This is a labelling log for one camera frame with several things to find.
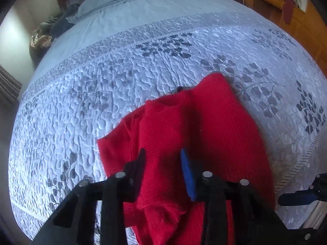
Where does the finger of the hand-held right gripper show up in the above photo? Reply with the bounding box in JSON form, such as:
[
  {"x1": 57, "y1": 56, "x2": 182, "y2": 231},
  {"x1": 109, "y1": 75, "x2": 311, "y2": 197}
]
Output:
[
  {"x1": 300, "y1": 226, "x2": 327, "y2": 245},
  {"x1": 278, "y1": 174, "x2": 327, "y2": 207}
]

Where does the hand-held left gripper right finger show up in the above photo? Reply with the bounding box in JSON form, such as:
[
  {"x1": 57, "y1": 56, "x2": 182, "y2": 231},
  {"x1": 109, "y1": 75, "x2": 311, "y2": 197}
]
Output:
[{"x1": 180, "y1": 148, "x2": 297, "y2": 245}]

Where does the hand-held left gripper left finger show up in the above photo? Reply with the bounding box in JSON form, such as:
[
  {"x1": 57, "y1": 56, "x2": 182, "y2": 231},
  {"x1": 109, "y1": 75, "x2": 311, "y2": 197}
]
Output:
[{"x1": 32, "y1": 148, "x2": 147, "y2": 245}]

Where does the red knit sweater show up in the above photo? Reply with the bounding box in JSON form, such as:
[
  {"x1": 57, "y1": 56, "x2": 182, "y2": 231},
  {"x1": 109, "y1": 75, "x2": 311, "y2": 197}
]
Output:
[{"x1": 97, "y1": 72, "x2": 278, "y2": 245}]

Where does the grey floral quilted bedspread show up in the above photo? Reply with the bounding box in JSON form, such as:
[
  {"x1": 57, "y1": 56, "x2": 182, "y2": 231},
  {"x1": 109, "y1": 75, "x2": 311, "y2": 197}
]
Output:
[{"x1": 9, "y1": 12, "x2": 327, "y2": 245}]

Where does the grey beige curtain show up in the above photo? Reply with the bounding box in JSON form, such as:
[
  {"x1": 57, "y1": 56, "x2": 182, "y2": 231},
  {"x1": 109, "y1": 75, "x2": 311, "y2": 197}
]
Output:
[{"x1": 0, "y1": 65, "x2": 23, "y2": 104}]

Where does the gold floral cloth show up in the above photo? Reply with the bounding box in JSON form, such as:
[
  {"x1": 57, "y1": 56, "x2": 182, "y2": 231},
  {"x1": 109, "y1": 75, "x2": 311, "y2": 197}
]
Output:
[{"x1": 31, "y1": 28, "x2": 54, "y2": 49}]

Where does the dark blue cloth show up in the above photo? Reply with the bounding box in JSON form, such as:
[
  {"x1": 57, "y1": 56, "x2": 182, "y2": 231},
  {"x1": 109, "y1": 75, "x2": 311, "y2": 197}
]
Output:
[{"x1": 50, "y1": 4, "x2": 80, "y2": 37}]

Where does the plain blue bed sheet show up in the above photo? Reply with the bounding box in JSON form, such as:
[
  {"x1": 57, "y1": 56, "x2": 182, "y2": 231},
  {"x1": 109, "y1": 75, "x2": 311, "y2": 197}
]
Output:
[{"x1": 22, "y1": 0, "x2": 269, "y2": 92}]

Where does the grey green cloth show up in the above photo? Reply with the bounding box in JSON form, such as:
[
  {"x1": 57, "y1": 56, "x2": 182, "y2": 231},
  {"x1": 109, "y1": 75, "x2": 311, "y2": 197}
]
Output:
[{"x1": 39, "y1": 17, "x2": 60, "y2": 31}]

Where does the wooden cabinet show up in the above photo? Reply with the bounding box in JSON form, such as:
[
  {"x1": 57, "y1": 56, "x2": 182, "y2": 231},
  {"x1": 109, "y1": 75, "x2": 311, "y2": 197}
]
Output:
[{"x1": 237, "y1": 0, "x2": 327, "y2": 79}]

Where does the dark red cloth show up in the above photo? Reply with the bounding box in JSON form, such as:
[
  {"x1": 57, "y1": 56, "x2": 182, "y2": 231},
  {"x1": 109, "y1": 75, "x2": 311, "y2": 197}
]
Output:
[{"x1": 282, "y1": 0, "x2": 297, "y2": 25}]

